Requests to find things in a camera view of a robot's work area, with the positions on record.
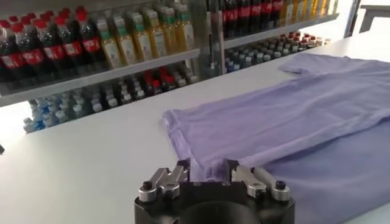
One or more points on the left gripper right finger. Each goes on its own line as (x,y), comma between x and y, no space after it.
(250,179)

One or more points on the grey diagonal window post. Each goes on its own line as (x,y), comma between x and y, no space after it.
(352,18)

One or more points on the purple t-shirt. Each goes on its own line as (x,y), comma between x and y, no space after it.
(274,121)

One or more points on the grey metal shelf rack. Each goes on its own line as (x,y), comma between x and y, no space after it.
(106,75)
(274,32)

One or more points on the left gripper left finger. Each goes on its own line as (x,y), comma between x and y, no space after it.
(166,181)

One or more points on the blue label water bottle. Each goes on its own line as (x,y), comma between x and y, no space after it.
(236,65)
(47,118)
(30,124)
(230,65)

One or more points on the cola bottle red cap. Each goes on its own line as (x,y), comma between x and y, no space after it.
(169,82)
(157,86)
(230,18)
(10,61)
(32,56)
(91,44)
(244,15)
(72,48)
(266,12)
(276,10)
(255,13)
(52,51)

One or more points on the grey metal side table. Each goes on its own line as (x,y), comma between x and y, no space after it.
(374,8)

